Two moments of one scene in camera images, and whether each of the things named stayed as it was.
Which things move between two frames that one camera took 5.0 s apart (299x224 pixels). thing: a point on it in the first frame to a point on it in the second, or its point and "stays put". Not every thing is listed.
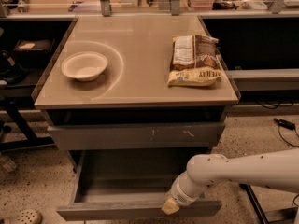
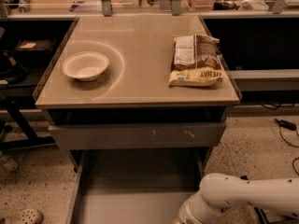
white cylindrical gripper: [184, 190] to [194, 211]
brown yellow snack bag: [194, 61] stays put
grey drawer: [117, 184] stays put
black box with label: [34, 52] stays put
